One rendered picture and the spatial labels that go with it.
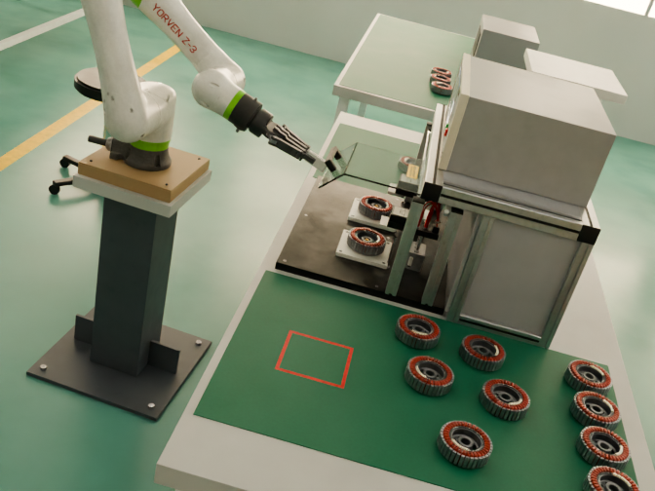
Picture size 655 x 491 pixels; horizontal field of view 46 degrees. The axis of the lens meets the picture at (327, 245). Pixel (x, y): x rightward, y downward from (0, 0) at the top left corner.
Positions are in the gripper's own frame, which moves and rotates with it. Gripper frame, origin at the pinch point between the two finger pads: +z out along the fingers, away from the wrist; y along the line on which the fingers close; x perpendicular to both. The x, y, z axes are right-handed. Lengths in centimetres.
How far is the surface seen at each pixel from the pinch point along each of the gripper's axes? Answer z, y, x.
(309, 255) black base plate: 13.4, 10.2, -20.4
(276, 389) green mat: 22, 67, -21
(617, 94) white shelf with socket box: 74, -89, 49
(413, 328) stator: 44, 31, -9
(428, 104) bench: 27, -167, -14
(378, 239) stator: 27.5, -2.3, -10.0
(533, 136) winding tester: 42, 8, 42
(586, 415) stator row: 85, 45, 5
